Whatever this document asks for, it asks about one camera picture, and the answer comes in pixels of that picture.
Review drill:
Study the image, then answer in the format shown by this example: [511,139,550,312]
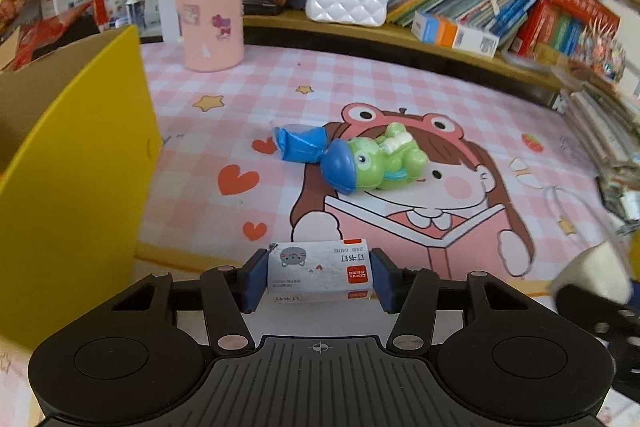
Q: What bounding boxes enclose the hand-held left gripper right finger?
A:
[370,247,538,353]

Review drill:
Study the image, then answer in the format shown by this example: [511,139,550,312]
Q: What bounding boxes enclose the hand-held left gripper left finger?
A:
[107,248,271,353]

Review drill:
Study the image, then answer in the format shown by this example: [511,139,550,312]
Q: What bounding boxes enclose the small grey staples box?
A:
[267,238,375,303]

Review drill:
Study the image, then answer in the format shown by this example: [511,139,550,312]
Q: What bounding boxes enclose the yellow cardboard box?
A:
[0,25,162,344]

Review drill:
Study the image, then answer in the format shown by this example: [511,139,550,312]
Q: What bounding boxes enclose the green frog toy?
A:
[320,122,430,196]

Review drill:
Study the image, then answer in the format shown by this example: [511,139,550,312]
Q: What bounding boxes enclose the blue plastic wrapper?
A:
[274,124,329,164]

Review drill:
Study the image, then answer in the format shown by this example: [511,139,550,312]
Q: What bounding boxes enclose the stack of magazines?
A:
[557,82,640,228]

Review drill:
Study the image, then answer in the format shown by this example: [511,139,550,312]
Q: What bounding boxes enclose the cartoon printed desk mat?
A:
[132,41,640,308]

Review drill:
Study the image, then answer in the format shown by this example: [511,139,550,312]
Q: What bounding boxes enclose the colourful figurine set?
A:
[575,19,629,84]

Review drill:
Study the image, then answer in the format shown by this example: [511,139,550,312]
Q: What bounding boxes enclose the wooden bookshelf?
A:
[242,0,640,108]

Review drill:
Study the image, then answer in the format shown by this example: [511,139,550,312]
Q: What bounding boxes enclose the blue orange white carton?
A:
[411,11,501,58]

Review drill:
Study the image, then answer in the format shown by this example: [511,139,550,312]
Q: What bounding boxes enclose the pink sticker cup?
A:
[172,0,246,72]

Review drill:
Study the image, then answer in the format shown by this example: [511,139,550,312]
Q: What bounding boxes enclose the red boxed book set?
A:
[512,0,621,64]

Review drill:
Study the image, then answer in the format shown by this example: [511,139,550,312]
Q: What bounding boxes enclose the red printed foil sheets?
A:
[20,2,98,60]

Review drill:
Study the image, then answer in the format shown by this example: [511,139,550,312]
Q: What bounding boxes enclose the white cable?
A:
[542,184,632,249]

